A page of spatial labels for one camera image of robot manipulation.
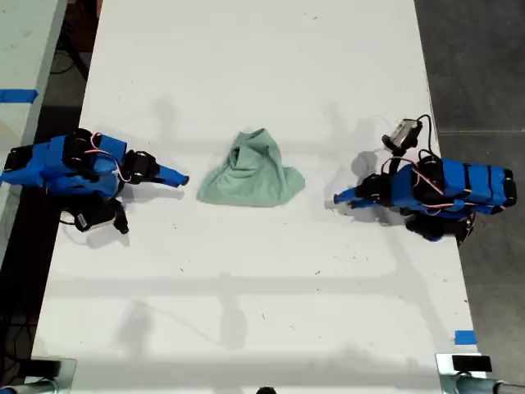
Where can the long blue tape strip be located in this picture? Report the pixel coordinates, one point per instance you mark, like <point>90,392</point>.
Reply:
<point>18,95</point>

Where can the blue and black arm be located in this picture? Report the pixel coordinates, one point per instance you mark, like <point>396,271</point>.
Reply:
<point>53,164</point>
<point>459,186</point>

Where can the black camera stalk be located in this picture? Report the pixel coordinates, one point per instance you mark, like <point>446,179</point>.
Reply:
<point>393,162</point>

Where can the blue-taped gripper fixed jaw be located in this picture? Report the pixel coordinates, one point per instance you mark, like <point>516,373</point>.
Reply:
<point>348,194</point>
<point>174,175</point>

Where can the blue-taped gripper moving jaw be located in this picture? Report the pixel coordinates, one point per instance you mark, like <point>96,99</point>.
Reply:
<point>170,182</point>
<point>357,201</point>

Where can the pale grey side table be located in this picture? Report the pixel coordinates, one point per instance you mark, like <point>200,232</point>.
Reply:
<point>20,82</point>

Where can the pale green T-shirt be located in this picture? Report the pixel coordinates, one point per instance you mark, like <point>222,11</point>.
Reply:
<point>250,180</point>

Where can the black camera box white label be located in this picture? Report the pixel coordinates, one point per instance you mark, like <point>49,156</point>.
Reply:
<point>98,217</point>

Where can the small black box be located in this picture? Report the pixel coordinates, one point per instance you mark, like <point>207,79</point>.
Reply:
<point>45,367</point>
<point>471,363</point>

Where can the small black round object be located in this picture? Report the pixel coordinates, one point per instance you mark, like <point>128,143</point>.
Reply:
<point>266,390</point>

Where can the grey and black camera box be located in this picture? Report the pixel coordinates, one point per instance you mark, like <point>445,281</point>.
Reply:
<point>404,133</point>

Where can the small blue tape piece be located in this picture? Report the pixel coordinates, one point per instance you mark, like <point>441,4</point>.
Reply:
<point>465,337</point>

